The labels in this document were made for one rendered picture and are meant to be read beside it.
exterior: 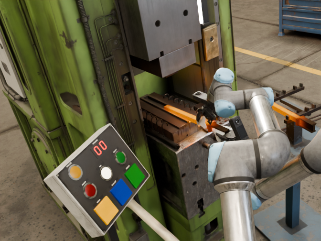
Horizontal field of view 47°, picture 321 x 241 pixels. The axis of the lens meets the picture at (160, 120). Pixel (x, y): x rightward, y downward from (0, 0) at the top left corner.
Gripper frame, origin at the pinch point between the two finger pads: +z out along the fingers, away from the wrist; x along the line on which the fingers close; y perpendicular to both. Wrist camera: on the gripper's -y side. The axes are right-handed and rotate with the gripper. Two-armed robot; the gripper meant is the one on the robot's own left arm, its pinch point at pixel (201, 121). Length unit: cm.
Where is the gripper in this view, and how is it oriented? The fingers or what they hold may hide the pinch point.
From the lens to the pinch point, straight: 173.6
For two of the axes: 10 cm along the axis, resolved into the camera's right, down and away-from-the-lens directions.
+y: 6.0, 6.9, -4.0
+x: 7.9, -4.2, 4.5
